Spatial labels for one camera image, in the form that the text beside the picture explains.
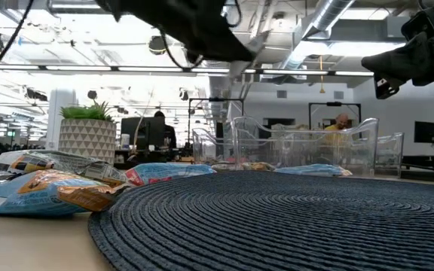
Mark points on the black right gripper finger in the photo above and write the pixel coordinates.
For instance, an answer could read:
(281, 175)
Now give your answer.
(384, 88)
(409, 60)

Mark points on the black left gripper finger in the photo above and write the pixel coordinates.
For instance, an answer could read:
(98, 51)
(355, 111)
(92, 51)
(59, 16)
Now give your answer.
(239, 52)

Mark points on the blue and orange granola bar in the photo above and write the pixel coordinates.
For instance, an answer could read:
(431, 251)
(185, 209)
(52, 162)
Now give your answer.
(311, 170)
(32, 195)

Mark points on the blue and red granola bar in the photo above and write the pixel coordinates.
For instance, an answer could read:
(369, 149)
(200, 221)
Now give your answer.
(172, 171)

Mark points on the silver and orange granola bar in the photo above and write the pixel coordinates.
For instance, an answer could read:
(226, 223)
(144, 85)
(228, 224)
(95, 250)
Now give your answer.
(70, 162)

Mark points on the person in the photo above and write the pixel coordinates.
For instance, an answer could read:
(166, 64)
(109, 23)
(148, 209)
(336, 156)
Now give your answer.
(170, 135)
(340, 121)

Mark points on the yellow hanging pendant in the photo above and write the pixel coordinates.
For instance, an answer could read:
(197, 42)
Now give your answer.
(321, 75)

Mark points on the large clear plastic bin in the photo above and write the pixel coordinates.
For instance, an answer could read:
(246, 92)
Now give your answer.
(352, 150)

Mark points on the long ceiling light strip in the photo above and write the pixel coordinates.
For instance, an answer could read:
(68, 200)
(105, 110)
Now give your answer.
(315, 72)
(89, 68)

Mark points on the dark bench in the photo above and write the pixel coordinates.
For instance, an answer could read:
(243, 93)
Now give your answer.
(428, 161)

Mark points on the black computer monitor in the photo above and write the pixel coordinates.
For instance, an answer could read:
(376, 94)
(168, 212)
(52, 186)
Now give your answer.
(141, 130)

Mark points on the white cup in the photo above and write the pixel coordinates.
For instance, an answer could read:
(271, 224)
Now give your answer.
(125, 141)

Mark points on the green succulent plant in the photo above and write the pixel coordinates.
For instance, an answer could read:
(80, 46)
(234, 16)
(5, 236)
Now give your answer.
(85, 112)

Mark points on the white triangle pattern planter pot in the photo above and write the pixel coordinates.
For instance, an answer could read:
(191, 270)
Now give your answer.
(87, 143)

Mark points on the white pillar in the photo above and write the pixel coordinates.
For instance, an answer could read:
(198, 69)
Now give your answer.
(60, 124)

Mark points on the round blue woven placemat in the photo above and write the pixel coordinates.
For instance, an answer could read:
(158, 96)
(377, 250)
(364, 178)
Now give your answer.
(277, 226)

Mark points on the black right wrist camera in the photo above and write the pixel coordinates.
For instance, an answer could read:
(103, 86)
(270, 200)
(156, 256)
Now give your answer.
(420, 24)

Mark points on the silver ceiling air duct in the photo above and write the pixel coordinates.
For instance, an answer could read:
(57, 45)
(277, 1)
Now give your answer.
(326, 15)

